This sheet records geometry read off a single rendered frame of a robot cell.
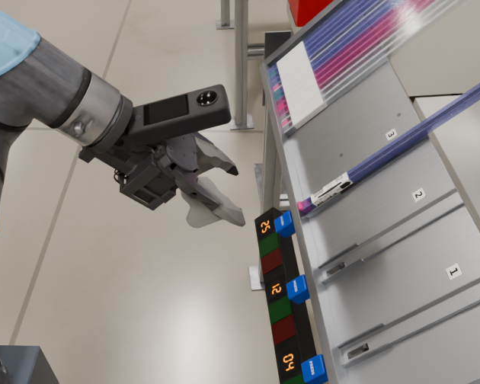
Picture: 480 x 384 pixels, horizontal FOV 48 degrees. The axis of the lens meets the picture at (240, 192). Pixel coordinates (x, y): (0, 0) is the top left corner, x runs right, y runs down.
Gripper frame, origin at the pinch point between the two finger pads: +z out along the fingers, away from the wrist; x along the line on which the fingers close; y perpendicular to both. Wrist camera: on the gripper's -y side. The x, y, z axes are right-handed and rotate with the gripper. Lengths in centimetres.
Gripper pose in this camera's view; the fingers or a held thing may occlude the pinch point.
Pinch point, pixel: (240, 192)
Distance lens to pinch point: 71.2
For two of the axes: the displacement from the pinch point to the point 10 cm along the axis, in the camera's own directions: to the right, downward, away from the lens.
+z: 6.9, 4.6, 5.6
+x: 1.0, 7.1, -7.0
